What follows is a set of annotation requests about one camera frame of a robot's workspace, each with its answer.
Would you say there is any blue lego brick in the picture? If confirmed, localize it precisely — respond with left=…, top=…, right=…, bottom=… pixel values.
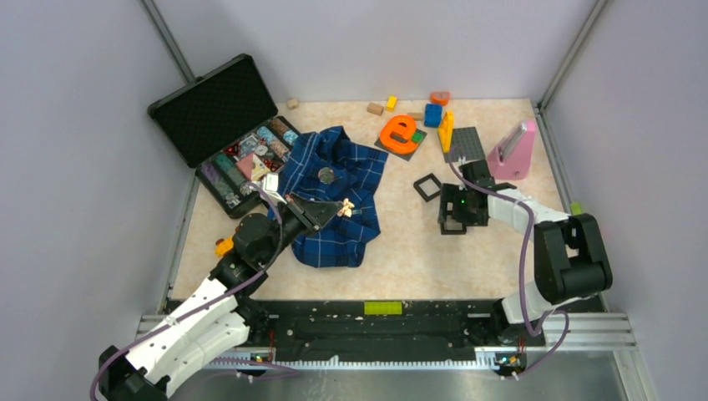
left=423, top=104, right=443, bottom=128

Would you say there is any black poker chip case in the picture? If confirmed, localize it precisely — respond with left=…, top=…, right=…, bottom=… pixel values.
left=147, top=53, right=300, bottom=219

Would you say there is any green pink toy outside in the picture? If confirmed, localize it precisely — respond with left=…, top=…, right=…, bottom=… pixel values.
left=569, top=201, right=584, bottom=216

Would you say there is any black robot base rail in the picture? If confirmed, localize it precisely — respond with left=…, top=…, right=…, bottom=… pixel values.
left=138, top=298, right=559, bottom=372

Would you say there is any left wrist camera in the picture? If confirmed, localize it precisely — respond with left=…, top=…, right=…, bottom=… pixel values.
left=260, top=172, right=286, bottom=202

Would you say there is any lime green brick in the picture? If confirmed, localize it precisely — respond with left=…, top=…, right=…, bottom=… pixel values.
left=364, top=301, right=403, bottom=316

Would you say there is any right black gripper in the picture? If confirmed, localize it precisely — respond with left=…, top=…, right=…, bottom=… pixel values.
left=437, top=183, right=487, bottom=227

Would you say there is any blue plaid shirt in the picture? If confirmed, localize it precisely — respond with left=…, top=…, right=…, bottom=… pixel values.
left=266, top=125, right=390, bottom=270

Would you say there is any small yellow block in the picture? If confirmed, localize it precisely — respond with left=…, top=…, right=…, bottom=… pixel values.
left=385, top=96, right=397, bottom=113

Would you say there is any wooden block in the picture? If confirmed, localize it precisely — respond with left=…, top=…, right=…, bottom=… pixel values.
left=367, top=103, right=384, bottom=116

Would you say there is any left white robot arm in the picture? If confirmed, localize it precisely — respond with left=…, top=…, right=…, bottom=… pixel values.
left=89, top=191, right=354, bottom=400

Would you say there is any orange cup toy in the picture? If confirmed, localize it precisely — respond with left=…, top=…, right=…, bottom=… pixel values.
left=429, top=91, right=451, bottom=106

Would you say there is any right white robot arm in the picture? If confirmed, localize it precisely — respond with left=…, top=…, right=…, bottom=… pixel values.
left=451, top=160, right=613, bottom=344

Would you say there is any orange toy car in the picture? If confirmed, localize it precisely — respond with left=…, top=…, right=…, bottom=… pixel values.
left=215, top=237, right=234, bottom=257

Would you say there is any dark small baseplate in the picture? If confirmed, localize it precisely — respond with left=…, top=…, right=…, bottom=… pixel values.
left=374, top=129, right=428, bottom=163

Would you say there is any black square frame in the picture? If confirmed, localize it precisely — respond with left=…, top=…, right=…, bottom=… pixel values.
left=413, top=173, right=443, bottom=202
left=439, top=219, right=467, bottom=236

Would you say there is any green lego brick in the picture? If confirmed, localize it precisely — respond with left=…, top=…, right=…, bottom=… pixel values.
left=411, top=130, right=426, bottom=144

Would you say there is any orange letter e toy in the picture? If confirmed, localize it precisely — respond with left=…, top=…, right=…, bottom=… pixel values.
left=379, top=114, right=417, bottom=155

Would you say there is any yellow toy piece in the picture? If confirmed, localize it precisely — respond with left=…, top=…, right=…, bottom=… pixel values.
left=437, top=111, right=455, bottom=154

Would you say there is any pink wedge stand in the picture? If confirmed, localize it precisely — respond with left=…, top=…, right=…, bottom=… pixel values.
left=487, top=119, right=538, bottom=180

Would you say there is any grey lego baseplate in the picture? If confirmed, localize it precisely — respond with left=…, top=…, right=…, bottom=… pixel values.
left=443, top=127, right=486, bottom=163

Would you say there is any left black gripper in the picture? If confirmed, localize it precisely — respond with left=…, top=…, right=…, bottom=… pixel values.
left=259, top=190, right=343, bottom=266

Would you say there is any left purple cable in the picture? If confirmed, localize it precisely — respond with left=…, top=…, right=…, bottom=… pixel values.
left=89, top=182, right=302, bottom=401

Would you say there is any silver flower brooch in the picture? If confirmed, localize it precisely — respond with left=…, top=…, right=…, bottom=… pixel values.
left=337, top=198, right=355, bottom=217

